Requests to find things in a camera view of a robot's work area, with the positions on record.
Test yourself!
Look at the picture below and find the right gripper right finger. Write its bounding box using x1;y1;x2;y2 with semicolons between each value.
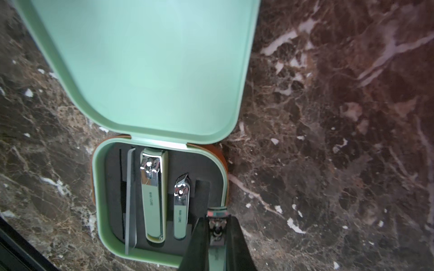
226;216;257;271

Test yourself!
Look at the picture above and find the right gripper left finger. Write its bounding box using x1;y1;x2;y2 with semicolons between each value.
178;217;210;271

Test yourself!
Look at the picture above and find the small straight nail clipper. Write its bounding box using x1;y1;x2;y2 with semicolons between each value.
207;207;229;271

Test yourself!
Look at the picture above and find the small slanted nail clipper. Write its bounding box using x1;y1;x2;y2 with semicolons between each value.
174;173;191;240

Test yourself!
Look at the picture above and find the silver nail file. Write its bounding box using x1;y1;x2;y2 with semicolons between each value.
125;148;137;255

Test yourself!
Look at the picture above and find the mint green nail clipper case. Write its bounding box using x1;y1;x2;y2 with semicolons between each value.
14;1;261;269

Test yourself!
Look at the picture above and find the black front mounting rail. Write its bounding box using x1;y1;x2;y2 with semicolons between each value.
1;218;58;271

